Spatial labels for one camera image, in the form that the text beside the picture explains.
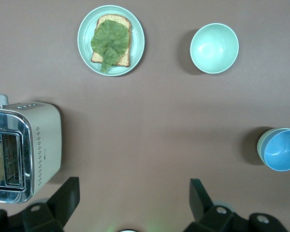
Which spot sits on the green lettuce leaf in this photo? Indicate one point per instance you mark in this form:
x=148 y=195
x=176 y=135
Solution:
x=111 y=38

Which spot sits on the sage green bowl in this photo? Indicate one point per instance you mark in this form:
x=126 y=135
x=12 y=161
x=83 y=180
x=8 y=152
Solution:
x=261 y=145

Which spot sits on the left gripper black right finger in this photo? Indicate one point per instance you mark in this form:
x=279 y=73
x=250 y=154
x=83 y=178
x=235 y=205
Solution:
x=203 y=210

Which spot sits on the pale mint bowl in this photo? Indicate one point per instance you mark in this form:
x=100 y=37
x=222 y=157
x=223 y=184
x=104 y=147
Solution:
x=214 y=48

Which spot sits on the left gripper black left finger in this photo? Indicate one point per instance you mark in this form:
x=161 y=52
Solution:
x=62 y=203

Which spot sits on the cream and chrome toaster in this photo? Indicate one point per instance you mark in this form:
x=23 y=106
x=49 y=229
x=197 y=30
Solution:
x=48 y=140

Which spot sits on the blue bowl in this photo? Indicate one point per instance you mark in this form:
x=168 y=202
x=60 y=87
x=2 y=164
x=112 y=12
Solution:
x=282 y=151

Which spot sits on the pale green plate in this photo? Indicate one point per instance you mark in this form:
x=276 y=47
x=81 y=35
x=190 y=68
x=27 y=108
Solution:
x=136 y=36

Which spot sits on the toast slice under lettuce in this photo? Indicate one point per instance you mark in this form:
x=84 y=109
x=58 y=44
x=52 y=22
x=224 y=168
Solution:
x=123 y=61

